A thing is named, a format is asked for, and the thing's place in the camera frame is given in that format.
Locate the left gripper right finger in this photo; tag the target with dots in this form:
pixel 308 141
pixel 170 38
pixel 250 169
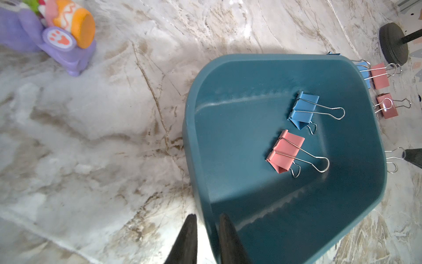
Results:
pixel 231 249

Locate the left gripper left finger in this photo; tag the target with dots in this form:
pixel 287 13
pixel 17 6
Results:
pixel 184 250

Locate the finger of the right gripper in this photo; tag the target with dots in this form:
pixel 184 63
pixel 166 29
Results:
pixel 414 156

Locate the pink binder clip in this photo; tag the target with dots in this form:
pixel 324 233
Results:
pixel 380 74
pixel 284 155
pixel 387 106

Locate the blue binder clip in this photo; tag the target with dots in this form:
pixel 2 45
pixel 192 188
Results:
pixel 363 66
pixel 306 106

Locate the teal plastic storage box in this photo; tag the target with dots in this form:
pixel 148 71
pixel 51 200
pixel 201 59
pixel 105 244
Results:
pixel 236 109

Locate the glitter microphone on black stand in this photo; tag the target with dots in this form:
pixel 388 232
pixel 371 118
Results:
pixel 394 43

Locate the purple toy figure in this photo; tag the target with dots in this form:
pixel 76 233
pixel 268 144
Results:
pixel 63 29

